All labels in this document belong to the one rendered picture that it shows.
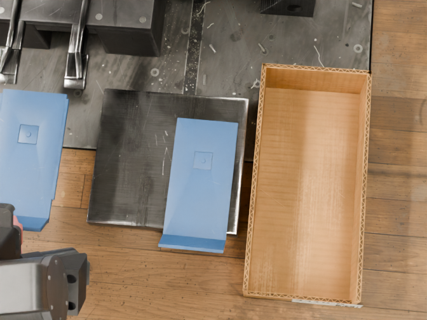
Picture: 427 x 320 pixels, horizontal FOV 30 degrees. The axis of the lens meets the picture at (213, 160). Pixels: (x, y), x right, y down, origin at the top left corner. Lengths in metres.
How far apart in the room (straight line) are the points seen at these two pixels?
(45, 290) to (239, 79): 0.43
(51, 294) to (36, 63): 0.42
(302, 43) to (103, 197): 0.30
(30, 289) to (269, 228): 0.36
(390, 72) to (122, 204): 0.35
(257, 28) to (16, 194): 0.35
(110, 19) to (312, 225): 0.32
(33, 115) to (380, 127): 0.39
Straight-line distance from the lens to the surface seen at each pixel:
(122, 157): 0.92
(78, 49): 0.89
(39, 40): 0.97
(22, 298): 0.62
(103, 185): 0.91
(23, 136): 0.87
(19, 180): 0.86
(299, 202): 0.91
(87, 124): 0.96
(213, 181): 0.89
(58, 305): 0.65
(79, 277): 0.69
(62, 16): 0.92
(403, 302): 0.91
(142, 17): 0.90
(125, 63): 0.97
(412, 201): 0.93
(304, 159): 0.92
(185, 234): 0.88
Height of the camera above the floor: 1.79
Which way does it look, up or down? 75 degrees down
